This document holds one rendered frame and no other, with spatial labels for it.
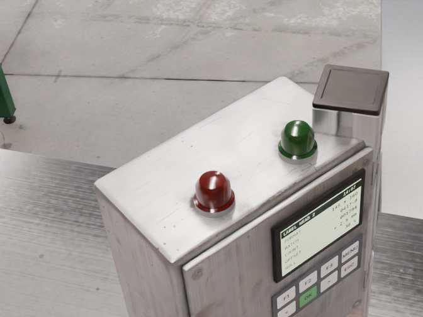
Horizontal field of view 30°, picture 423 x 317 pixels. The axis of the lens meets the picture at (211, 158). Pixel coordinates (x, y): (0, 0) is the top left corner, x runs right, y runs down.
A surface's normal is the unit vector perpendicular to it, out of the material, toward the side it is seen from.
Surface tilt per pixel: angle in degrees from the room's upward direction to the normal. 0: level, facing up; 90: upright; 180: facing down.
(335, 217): 90
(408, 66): 0
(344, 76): 0
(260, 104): 0
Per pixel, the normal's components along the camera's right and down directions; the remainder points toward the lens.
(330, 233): 0.61, 0.51
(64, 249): -0.08, -0.72
